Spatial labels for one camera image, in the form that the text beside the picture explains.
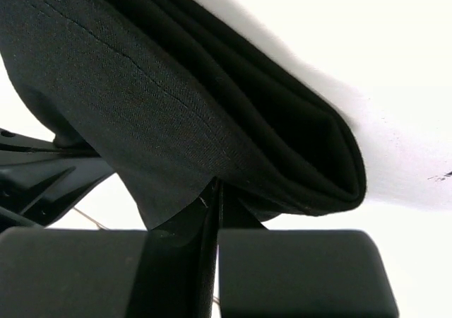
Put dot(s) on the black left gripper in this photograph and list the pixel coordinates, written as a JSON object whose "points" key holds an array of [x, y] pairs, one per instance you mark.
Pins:
{"points": [[40, 182]]}

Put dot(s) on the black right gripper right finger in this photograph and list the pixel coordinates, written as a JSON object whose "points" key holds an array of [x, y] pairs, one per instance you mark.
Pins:
{"points": [[296, 273]]}

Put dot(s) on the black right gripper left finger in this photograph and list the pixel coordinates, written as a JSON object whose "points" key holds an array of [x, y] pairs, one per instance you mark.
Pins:
{"points": [[165, 272]]}

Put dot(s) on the black skirt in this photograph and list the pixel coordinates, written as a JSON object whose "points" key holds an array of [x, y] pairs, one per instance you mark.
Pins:
{"points": [[173, 98]]}

